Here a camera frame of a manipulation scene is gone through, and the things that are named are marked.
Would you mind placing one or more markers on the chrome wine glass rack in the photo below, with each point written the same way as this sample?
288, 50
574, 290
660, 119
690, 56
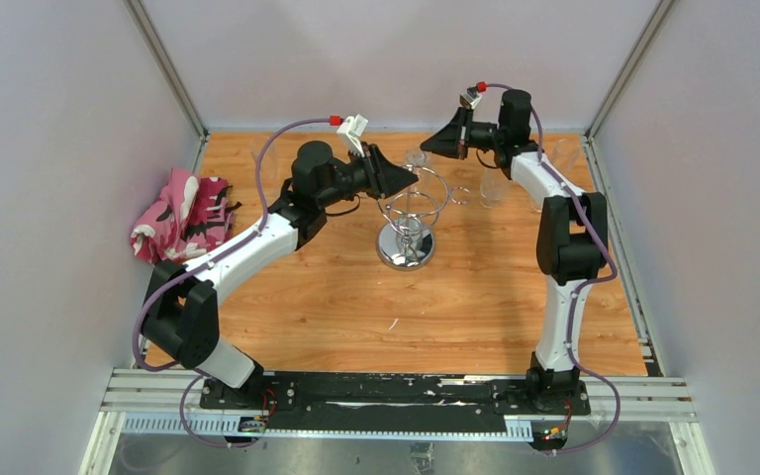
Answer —
407, 241

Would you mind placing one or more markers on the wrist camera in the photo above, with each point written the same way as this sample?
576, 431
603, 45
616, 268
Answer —
470, 98
350, 131

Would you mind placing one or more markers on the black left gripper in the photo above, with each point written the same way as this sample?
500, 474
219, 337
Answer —
382, 178

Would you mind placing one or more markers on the pink camouflage cloth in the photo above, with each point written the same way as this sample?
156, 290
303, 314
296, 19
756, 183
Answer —
190, 217

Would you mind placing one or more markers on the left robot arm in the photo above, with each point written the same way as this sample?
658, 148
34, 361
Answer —
180, 314

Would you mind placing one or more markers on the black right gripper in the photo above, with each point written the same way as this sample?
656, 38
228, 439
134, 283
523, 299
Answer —
455, 139

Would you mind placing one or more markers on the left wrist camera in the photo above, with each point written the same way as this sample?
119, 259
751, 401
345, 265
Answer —
350, 131

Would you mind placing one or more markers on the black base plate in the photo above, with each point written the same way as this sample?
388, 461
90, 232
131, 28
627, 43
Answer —
375, 402

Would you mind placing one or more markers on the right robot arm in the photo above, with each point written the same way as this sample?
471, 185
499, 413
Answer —
572, 241

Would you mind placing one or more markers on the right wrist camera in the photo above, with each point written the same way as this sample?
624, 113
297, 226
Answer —
470, 98

